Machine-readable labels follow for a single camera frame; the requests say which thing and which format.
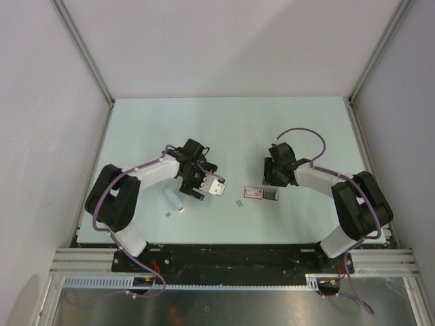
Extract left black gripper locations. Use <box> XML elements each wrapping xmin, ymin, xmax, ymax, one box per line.
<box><xmin>180</xmin><ymin>160</ymin><xmax>218</xmax><ymax>200</ymax></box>

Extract small light blue stapler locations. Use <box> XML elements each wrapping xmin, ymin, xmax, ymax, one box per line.
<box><xmin>163</xmin><ymin>187</ymin><xmax>185</xmax><ymax>213</ymax></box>

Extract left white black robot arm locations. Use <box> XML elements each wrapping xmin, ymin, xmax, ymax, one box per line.
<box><xmin>84</xmin><ymin>139</ymin><xmax>226</xmax><ymax>272</ymax></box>

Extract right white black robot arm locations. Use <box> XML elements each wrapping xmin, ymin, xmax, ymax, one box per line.
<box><xmin>262</xmin><ymin>143</ymin><xmax>394</xmax><ymax>272</ymax></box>

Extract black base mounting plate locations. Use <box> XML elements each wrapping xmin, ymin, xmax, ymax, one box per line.
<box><xmin>112</xmin><ymin>244</ymin><xmax>354</xmax><ymax>274</ymax></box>

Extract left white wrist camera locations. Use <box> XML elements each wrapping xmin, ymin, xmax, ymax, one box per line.
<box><xmin>200</xmin><ymin>175</ymin><xmax>226</xmax><ymax>196</ymax></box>

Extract grey slotted cable duct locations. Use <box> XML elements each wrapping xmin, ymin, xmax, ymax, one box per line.
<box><xmin>60</xmin><ymin>273</ymin><xmax>320</xmax><ymax>292</ymax></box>

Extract aluminium frame rail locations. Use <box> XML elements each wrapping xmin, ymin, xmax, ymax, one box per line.
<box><xmin>50</xmin><ymin>248</ymin><xmax>420</xmax><ymax>278</ymax></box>

